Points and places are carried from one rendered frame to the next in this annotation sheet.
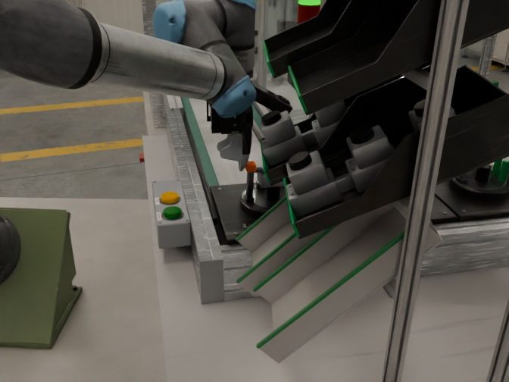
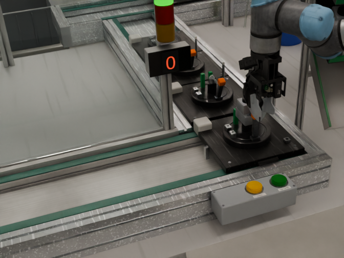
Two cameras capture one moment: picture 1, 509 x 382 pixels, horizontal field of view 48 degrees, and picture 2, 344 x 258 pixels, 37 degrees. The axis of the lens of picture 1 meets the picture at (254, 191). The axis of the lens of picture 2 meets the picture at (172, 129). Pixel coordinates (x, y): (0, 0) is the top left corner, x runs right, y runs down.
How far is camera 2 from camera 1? 1.84 m
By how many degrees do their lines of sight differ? 80
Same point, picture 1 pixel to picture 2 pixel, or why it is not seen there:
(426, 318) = (291, 110)
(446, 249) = not seen: hidden behind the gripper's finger
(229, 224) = (284, 149)
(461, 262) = not seen: hidden behind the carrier
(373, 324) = (305, 125)
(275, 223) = (322, 104)
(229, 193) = (236, 156)
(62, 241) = not seen: outside the picture
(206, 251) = (318, 157)
